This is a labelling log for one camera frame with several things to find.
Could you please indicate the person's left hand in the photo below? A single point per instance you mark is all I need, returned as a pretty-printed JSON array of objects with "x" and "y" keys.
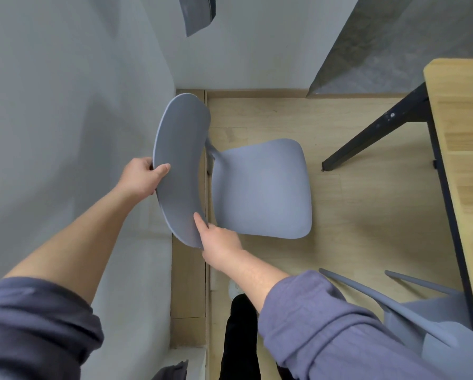
[{"x": 139, "y": 180}]

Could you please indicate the person's right hand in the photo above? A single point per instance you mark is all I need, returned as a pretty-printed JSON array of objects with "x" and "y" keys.
[{"x": 220, "y": 245}]

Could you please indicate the person's left thumb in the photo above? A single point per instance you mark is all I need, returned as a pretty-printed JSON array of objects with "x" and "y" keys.
[{"x": 161, "y": 171}]

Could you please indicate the person's right thumb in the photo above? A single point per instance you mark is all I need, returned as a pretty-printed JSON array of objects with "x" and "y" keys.
[{"x": 201, "y": 224}]

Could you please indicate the blue-grey plastic chair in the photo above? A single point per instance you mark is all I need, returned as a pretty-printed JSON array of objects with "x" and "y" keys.
[
  {"x": 438, "y": 312},
  {"x": 260, "y": 185}
]

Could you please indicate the person's right forearm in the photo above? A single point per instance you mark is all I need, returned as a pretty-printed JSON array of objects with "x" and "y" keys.
[{"x": 254, "y": 277}]

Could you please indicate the person's left forearm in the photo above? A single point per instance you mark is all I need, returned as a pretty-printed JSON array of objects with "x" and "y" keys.
[{"x": 74, "y": 249}]

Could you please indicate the white shoe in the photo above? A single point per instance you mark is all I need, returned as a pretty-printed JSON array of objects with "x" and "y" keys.
[{"x": 235, "y": 290}]

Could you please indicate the black trousers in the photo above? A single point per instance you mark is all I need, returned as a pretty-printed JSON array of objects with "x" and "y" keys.
[{"x": 238, "y": 340}]

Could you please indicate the blue-grey long-sleeved shirt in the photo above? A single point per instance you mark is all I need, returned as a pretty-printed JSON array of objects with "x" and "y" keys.
[{"x": 319, "y": 324}]

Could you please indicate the dark grey hanging object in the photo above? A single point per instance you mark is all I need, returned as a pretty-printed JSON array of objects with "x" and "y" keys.
[{"x": 197, "y": 13}]

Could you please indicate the wooden table with black frame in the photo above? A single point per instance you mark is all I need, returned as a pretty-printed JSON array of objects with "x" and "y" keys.
[{"x": 466, "y": 114}]

